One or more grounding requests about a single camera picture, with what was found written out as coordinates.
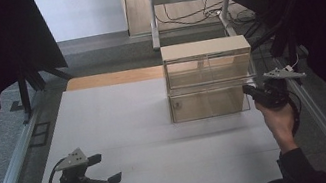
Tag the white metal table frame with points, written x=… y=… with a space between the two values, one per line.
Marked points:
x=152 y=15

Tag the black rectangular frame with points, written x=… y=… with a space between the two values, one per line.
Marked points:
x=40 y=134

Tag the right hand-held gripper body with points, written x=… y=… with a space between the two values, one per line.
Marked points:
x=273 y=94

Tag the wooden board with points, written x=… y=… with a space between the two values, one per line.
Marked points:
x=114 y=78

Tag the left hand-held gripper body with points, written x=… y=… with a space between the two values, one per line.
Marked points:
x=78 y=180

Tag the black metal stand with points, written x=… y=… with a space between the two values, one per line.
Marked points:
x=24 y=95

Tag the clear drawer cabinet white top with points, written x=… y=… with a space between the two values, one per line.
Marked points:
x=204 y=47

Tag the person's right hand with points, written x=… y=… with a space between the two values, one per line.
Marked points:
x=279 y=123

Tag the clear plastic drawer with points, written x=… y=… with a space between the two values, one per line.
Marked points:
x=208 y=70
x=209 y=103

